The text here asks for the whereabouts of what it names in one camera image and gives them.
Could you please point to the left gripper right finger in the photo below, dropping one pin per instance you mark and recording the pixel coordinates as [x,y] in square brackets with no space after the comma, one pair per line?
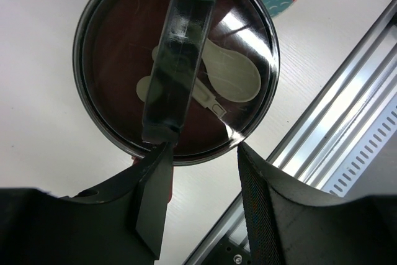
[289,222]

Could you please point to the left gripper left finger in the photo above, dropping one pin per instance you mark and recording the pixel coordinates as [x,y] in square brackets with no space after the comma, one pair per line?
[119,221]

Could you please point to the beige toy piece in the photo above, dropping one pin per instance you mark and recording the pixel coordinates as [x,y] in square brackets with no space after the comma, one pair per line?
[232,75]

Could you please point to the grey lunch box lid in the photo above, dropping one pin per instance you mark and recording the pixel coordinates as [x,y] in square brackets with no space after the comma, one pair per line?
[118,42]

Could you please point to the slotted cable duct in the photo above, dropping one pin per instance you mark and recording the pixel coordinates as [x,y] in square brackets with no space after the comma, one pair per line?
[363,152]

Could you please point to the aluminium rail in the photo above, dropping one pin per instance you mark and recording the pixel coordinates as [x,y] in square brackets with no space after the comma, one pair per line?
[338,117]

